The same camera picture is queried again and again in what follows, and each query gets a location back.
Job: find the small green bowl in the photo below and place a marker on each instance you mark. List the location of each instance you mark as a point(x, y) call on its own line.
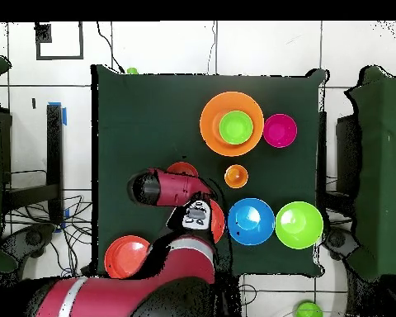
point(236, 127)

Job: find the pink bowl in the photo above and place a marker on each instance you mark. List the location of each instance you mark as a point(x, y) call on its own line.
point(280, 130)

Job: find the large orange bowl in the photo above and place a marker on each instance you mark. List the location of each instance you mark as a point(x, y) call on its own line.
point(211, 109)

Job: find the small red bowl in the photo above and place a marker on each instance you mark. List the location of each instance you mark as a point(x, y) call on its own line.
point(183, 168)

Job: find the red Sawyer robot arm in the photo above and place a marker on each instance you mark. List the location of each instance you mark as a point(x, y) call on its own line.
point(135, 297)

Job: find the dark green table cloth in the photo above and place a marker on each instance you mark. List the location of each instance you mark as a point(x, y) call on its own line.
point(145, 115)

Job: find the blue bowl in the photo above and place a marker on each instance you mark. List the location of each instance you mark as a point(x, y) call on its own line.
point(250, 222)

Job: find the large green bowl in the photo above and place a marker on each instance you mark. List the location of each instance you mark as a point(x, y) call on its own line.
point(299, 225)

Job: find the black stool frame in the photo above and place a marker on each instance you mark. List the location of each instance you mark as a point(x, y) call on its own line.
point(348, 155)
point(54, 148)

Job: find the blue tape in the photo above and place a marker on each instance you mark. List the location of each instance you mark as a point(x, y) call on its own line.
point(64, 115)

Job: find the green bowl on floor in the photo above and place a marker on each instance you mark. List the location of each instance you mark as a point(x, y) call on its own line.
point(309, 311)

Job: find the black chair base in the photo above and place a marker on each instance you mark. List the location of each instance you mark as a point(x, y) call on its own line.
point(33, 237)
point(336, 241)

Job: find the green cup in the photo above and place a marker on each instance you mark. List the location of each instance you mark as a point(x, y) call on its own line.
point(132, 70)

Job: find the large red bowl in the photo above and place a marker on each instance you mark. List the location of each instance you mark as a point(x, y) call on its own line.
point(217, 221)
point(125, 257)

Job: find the orange cup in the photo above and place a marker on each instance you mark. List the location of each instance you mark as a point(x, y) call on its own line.
point(236, 176)

